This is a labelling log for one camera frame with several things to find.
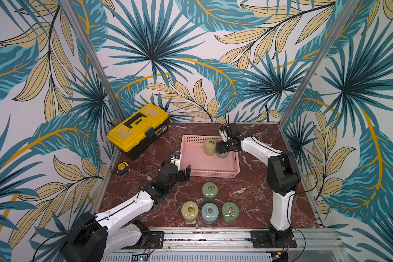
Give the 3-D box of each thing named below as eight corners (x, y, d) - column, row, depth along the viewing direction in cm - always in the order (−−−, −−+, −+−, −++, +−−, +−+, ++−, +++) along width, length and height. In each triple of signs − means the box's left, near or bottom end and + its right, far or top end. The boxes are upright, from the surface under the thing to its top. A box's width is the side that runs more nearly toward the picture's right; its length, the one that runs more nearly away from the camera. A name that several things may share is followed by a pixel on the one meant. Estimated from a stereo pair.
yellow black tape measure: (118, 174, 96) (115, 171, 93) (121, 164, 100) (118, 161, 97) (128, 174, 96) (126, 171, 93) (131, 165, 100) (129, 161, 97)
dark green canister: (201, 202, 86) (202, 195, 79) (201, 188, 91) (202, 181, 83) (216, 202, 87) (218, 195, 79) (215, 189, 91) (217, 181, 83)
